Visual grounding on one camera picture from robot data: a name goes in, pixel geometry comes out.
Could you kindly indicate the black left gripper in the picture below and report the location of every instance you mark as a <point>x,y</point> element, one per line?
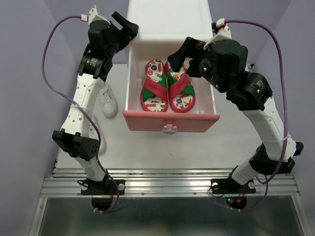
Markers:
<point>129,32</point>

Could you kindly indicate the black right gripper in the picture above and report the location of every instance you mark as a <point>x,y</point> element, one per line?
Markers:
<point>191,47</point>

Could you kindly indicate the red patterned sandal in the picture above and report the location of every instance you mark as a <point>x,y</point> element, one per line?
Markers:
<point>153,96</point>
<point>181,94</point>

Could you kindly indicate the pink drawer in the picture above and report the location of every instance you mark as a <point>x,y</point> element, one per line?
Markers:
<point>199,119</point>

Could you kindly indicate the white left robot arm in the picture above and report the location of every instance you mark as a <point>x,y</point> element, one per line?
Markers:
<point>73,137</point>

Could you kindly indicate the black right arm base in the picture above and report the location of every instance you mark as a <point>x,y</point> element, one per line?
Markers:
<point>228,186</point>

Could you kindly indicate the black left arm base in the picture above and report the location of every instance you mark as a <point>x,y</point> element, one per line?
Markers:
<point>106,187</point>

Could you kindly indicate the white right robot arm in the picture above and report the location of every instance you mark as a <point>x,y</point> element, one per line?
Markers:
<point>254,98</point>

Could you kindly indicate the white sneaker far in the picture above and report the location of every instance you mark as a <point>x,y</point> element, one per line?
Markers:
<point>108,102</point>

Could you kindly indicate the white sneaker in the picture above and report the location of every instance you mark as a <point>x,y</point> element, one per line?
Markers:
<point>94,135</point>
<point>108,102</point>

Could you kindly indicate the white sneaker near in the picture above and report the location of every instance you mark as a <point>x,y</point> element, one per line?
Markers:
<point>94,135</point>

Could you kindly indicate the white shoe cabinet frame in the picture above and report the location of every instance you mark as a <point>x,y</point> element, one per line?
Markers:
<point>163,27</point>

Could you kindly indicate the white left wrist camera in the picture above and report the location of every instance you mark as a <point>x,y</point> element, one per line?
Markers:
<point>93,15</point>

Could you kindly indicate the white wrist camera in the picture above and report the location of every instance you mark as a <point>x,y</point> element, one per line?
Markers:
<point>221,31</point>
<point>93,15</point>

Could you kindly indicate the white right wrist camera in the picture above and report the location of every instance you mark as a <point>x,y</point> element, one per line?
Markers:
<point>221,31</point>

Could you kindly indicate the aluminium mounting rail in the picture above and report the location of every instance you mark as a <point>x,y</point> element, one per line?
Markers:
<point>139,183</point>

